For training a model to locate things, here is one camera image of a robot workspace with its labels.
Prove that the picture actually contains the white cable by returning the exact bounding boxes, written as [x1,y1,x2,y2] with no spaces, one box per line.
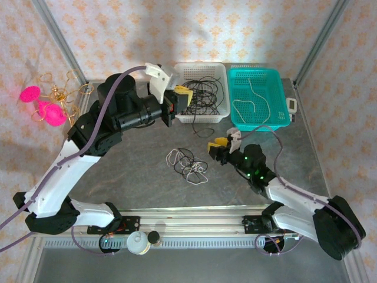
[166,149,182,166]
[181,161,209,186]
[232,77,271,124]

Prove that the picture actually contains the white plastic basket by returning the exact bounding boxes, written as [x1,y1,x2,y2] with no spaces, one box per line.
[172,61,232,124]

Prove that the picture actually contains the teal plastic basket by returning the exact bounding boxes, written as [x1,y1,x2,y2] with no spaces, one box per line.
[226,68,291,133]

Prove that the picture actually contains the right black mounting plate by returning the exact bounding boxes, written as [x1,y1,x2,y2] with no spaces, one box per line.
[242,215,296,235]

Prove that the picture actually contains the black mounting plate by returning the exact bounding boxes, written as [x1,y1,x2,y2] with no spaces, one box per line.
[242,215,296,235]
[87,216,141,235]

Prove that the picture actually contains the small white timer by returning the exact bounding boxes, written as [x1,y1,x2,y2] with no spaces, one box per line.
[286,97,298,115]

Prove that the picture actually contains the pink plush ornament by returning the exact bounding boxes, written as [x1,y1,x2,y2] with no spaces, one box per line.
[19,85,68,128]

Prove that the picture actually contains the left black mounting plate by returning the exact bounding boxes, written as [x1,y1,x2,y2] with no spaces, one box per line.
[87,216,141,235]

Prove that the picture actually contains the white round tin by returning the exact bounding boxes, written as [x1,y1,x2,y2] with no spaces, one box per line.
[126,231,151,255]

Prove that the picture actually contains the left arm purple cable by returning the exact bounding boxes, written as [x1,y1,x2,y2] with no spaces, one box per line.
[0,66,147,256]

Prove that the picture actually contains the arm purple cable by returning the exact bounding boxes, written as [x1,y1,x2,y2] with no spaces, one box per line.
[239,125,365,256]
[0,66,147,256]

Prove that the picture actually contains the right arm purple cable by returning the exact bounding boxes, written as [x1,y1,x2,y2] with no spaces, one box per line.
[239,125,365,256]

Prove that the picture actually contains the aluminium table edge rail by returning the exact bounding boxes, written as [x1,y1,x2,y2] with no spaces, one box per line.
[69,82,94,121]
[293,79,366,283]

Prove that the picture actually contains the gold wire jewellery stand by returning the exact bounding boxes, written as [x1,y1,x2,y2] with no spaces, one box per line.
[31,69,95,128]

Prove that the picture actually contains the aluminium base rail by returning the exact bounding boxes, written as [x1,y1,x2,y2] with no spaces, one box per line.
[31,202,353,238]

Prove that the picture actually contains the aluminium frame post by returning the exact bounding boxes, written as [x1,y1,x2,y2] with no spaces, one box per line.
[34,0,88,87]
[293,0,351,89]

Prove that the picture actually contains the grey slotted cable duct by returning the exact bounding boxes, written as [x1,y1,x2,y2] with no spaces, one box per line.
[44,238,298,249]

